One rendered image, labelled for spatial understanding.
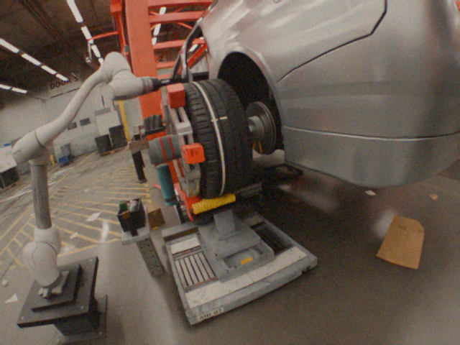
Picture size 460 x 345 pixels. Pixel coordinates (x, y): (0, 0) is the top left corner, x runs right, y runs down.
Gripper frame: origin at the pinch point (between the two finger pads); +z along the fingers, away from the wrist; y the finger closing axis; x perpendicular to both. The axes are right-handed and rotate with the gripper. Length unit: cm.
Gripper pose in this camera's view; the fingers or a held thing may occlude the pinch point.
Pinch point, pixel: (182, 80)
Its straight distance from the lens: 122.5
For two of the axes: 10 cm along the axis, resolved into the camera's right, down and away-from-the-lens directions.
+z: 6.6, -3.5, 6.7
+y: 7.4, 1.1, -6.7
